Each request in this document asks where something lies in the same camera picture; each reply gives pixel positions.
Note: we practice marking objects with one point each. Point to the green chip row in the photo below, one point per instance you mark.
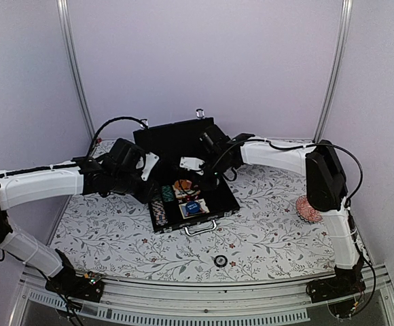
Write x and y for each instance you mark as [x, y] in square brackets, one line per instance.
[167, 193]

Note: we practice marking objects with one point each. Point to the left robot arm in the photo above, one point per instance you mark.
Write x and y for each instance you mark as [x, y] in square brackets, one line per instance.
[125, 170]

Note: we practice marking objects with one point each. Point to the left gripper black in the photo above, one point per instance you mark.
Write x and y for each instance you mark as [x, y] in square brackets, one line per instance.
[147, 195]

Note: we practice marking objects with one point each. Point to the red patterned bowl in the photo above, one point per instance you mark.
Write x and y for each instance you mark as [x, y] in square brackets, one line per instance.
[306, 212]

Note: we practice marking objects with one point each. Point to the blue card deck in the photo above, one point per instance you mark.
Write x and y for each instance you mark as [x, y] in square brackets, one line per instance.
[203, 209]

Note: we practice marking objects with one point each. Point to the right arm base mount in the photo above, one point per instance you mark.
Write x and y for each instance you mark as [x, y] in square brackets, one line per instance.
[336, 288]

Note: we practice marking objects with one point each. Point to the black poker case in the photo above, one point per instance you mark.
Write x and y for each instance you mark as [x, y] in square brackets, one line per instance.
[170, 142]

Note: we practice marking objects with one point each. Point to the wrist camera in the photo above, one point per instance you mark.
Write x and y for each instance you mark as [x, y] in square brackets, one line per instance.
[150, 161]
[191, 163]

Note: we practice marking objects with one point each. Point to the aluminium post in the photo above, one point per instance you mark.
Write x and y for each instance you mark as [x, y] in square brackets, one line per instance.
[341, 40]
[67, 35]

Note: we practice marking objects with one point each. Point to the front aluminium rail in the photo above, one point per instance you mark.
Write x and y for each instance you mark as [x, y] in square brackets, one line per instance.
[132, 301]

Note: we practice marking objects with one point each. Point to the black white dealer button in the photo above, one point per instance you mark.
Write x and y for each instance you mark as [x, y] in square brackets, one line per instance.
[220, 261]

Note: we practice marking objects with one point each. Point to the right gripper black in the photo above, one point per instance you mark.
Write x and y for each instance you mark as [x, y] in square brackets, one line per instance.
[208, 184]

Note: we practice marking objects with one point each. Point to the right aluminium post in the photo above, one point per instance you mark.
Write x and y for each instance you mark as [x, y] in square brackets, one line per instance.
[341, 40]

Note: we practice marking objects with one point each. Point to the blue small blind button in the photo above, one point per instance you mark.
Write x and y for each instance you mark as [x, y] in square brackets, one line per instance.
[192, 207]

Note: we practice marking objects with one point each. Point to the orange big blind button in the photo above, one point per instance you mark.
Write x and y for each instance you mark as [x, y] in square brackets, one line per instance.
[183, 184]

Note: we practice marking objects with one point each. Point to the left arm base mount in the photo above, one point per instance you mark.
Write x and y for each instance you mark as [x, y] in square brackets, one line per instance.
[69, 284]

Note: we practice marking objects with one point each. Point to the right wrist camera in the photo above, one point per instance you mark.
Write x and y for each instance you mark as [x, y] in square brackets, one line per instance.
[191, 163]

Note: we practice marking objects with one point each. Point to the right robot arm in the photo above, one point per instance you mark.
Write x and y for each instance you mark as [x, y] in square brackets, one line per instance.
[326, 189]

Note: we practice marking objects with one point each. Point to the left aluminium post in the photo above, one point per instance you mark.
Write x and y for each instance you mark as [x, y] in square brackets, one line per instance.
[67, 35]

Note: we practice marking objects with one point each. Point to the red dice pair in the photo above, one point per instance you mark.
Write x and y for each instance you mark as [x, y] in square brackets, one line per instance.
[192, 198]

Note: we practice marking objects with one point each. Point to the red card deck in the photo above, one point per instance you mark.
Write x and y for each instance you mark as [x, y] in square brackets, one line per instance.
[182, 194]

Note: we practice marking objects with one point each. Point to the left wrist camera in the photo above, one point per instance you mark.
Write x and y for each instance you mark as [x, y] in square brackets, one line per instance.
[150, 161]

